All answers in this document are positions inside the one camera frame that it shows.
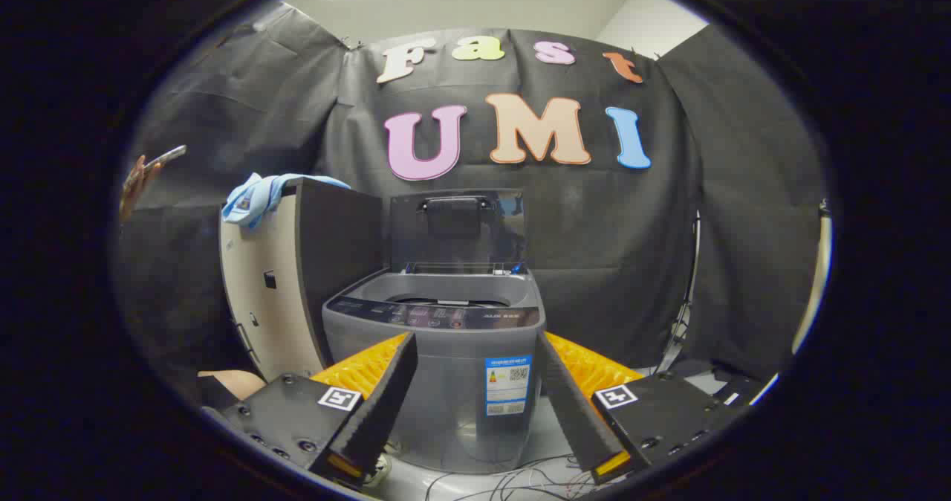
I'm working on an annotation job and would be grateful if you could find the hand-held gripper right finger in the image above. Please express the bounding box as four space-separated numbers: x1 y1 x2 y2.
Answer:
535 330 744 485

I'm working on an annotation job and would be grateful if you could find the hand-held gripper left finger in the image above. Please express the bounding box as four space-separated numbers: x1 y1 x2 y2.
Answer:
201 332 418 487

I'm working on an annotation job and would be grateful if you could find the grey washing machine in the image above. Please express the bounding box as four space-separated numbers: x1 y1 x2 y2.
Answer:
321 263 547 476

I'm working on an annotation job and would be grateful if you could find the dark washing machine lid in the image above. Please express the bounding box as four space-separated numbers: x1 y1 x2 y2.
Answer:
389 189 527 275

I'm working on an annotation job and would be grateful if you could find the light blue cloth garment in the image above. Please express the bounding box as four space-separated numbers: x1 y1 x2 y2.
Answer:
221 172 351 230

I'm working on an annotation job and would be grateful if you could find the beige cabinet with dark sides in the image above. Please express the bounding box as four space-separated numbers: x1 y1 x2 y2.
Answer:
219 176 386 383

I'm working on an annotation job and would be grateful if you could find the black light stand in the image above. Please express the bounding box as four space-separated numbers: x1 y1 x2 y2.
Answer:
658 211 703 375

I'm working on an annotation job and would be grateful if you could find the black backdrop cloth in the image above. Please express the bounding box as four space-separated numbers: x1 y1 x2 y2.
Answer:
111 3 829 405

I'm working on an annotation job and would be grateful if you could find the white pole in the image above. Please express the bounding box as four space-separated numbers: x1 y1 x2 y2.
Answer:
791 200 833 357

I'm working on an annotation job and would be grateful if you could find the tangle of thin floor cables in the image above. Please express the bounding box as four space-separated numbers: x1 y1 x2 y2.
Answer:
423 453 595 501

